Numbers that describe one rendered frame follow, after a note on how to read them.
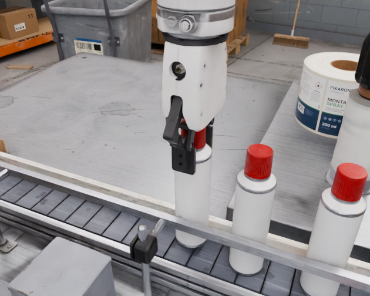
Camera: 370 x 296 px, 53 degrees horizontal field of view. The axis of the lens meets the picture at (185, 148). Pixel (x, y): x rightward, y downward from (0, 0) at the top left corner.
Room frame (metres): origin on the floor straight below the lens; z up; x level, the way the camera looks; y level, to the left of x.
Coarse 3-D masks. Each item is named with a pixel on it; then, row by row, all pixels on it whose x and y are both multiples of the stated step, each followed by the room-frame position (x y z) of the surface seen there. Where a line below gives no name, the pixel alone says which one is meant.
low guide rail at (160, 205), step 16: (0, 160) 0.63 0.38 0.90; (16, 160) 0.61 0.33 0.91; (64, 176) 0.56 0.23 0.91; (80, 176) 0.55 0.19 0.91; (112, 192) 0.51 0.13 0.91; (128, 192) 0.51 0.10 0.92; (160, 208) 0.47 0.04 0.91; (208, 224) 0.44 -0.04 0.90; (224, 224) 0.43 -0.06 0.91; (272, 240) 0.40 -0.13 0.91; (288, 240) 0.39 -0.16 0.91; (304, 256) 0.38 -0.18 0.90; (368, 272) 0.34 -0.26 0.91
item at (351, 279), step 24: (0, 168) 0.52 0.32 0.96; (72, 192) 0.46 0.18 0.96; (96, 192) 0.45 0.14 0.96; (144, 216) 0.40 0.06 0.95; (168, 216) 0.40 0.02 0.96; (216, 240) 0.36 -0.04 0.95; (240, 240) 0.35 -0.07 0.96; (288, 264) 0.32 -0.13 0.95; (312, 264) 0.31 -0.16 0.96; (360, 288) 0.28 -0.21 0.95
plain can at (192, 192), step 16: (208, 160) 0.40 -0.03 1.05; (176, 176) 0.41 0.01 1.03; (192, 176) 0.39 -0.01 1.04; (208, 176) 0.40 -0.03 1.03; (176, 192) 0.41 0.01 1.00; (192, 192) 0.39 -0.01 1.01; (208, 192) 0.41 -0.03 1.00; (176, 208) 0.41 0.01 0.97; (192, 208) 0.39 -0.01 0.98; (208, 208) 0.41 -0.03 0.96; (192, 240) 0.39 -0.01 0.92
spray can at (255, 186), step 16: (256, 144) 0.39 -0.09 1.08; (256, 160) 0.37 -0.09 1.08; (272, 160) 0.37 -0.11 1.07; (240, 176) 0.38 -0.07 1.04; (256, 176) 0.37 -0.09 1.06; (272, 176) 0.38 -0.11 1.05; (240, 192) 0.37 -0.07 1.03; (256, 192) 0.36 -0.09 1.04; (272, 192) 0.36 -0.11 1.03; (240, 208) 0.37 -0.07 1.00; (256, 208) 0.36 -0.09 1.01; (272, 208) 0.37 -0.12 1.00; (240, 224) 0.36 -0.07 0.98; (256, 224) 0.36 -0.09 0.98; (256, 240) 0.36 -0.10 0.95; (240, 256) 0.36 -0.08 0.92; (256, 256) 0.36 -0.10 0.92; (240, 272) 0.36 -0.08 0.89; (256, 272) 0.36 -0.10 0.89
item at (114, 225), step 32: (0, 192) 0.55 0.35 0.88; (32, 192) 0.55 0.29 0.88; (96, 224) 0.46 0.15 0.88; (128, 224) 0.46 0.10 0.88; (160, 256) 0.39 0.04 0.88; (192, 256) 0.39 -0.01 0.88; (224, 256) 0.39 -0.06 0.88; (256, 288) 0.34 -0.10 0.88; (288, 288) 0.34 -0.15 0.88; (352, 288) 0.34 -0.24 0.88
